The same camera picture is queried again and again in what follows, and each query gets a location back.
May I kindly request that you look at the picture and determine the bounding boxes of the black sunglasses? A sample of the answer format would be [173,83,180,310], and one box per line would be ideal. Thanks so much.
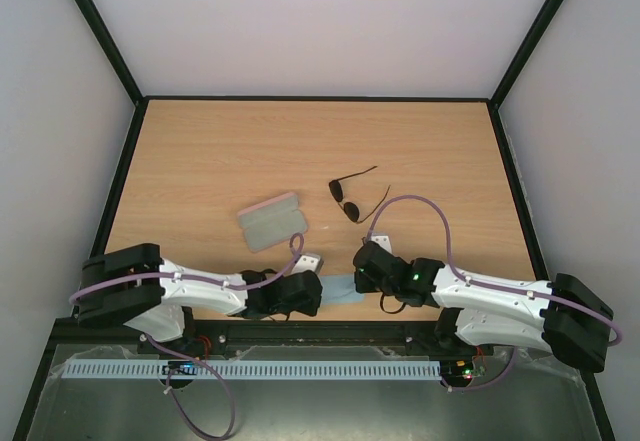
[328,165,391,224]

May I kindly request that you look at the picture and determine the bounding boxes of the black frame post left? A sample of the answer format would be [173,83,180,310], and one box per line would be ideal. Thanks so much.
[74,0,144,105]

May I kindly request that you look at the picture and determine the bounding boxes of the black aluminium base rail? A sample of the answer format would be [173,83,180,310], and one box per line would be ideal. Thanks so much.
[52,318,584,350]

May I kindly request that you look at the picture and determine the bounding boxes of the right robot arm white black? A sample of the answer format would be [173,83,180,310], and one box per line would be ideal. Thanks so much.
[353,241,613,373]

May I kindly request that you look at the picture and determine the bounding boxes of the pink grey glasses case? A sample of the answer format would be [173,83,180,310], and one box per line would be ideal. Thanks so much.
[236,192,308,253]

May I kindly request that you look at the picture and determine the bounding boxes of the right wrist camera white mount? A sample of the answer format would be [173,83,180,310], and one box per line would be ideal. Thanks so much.
[369,233,393,253]

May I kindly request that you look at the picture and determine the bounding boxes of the light blue cleaning cloth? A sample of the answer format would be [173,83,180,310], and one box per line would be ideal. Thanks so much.
[320,274,364,307]

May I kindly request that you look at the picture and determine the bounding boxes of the light blue slotted cable duct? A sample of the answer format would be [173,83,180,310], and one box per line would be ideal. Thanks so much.
[61,359,441,381]

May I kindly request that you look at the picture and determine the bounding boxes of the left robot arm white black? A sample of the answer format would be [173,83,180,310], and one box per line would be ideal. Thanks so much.
[69,243,323,343]

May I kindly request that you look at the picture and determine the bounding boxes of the black frame post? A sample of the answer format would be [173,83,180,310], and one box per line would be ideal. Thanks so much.
[74,0,144,105]
[491,0,565,109]

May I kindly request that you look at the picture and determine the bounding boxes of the black frame post right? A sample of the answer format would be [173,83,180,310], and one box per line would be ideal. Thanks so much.
[491,0,565,109]

